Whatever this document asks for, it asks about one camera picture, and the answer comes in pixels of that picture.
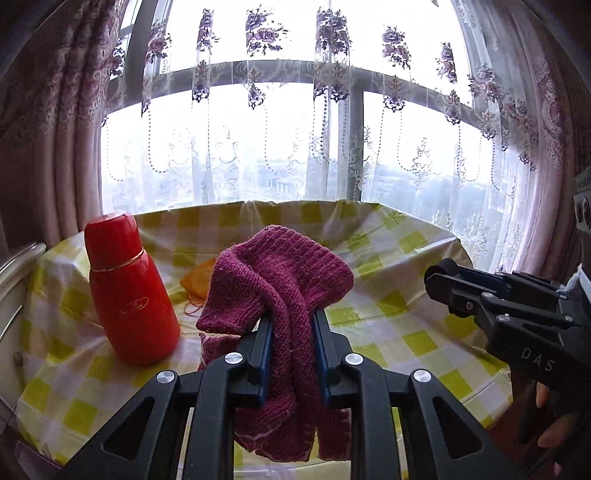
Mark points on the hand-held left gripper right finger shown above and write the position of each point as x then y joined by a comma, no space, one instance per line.
323,364

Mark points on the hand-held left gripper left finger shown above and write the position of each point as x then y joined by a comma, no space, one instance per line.
264,360

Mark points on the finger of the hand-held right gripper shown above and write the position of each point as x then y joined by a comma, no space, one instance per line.
455,295
517,282

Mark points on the magenta knitted cloth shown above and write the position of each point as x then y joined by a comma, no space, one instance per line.
277,277

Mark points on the person's right hand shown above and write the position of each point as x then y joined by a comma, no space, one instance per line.
556,434

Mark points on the yellow checkered plastic tablecloth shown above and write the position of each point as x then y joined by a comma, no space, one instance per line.
415,341

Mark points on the orange mesh bag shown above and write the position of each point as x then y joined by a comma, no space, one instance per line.
198,281

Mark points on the red thermos bottle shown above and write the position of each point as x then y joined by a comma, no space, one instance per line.
134,300

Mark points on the pink patterned drape curtain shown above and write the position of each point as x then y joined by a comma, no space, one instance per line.
554,115
55,115

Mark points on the white sheer embroidered curtain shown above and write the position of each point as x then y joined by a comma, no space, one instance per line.
231,138

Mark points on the white cabinet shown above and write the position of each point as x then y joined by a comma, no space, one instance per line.
14,295

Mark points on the grey window frame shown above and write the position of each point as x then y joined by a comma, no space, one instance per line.
286,74

